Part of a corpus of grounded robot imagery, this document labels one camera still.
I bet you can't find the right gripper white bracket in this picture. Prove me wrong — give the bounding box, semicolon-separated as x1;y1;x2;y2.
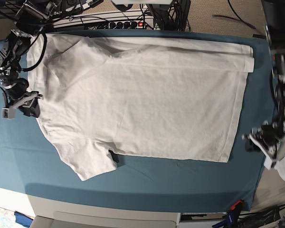
1;91;43;119

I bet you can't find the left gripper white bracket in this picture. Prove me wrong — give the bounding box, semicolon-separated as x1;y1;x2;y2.
242;121;285;170

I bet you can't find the white T-shirt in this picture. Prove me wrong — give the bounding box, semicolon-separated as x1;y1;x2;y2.
27;34;255;181

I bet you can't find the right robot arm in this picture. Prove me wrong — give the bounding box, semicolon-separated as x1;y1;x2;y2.
0;0;61;119

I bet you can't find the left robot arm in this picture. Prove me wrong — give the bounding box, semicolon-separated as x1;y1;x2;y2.
242;0;285;169

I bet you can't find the teal table cloth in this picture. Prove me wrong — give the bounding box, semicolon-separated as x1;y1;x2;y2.
0;33;274;212

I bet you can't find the orange black table clamp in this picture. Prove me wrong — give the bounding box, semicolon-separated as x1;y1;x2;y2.
230;200;244;213

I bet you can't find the blue black clamp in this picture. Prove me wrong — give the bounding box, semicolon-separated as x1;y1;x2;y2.
212;212;239;228

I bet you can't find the beige plastic bin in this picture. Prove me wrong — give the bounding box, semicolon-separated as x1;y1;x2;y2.
30;211;177;228

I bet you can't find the blue cloth on floor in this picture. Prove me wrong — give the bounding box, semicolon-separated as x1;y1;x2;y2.
14;211;33;228

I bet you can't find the white power strip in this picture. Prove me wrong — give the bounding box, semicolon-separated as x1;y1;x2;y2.
53;9;154;29

